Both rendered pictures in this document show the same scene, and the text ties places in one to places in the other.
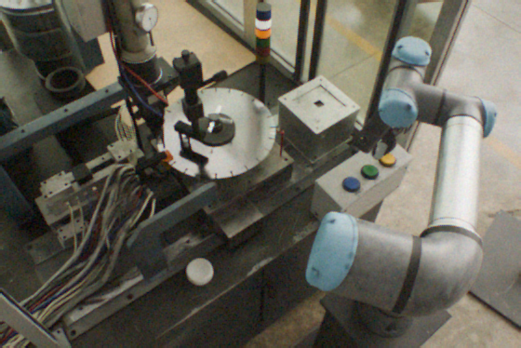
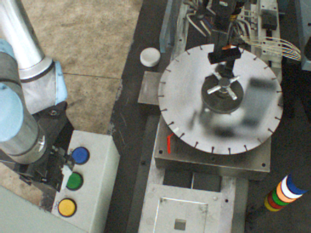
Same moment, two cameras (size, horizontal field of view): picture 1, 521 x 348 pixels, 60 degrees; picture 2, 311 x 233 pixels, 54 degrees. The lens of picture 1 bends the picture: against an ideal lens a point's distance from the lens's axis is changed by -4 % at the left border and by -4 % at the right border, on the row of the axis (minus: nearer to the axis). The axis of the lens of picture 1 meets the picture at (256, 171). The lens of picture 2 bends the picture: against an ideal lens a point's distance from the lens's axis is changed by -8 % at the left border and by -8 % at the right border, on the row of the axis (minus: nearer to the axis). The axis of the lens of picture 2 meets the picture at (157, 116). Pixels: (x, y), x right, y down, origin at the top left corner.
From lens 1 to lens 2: 1.15 m
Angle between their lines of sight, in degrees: 60
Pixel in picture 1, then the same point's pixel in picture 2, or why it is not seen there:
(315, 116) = (168, 204)
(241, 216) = (152, 90)
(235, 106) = (234, 128)
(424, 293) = not seen: outside the picture
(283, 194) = (149, 149)
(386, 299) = not seen: outside the picture
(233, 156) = (181, 83)
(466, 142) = not seen: outside the picture
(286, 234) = (121, 123)
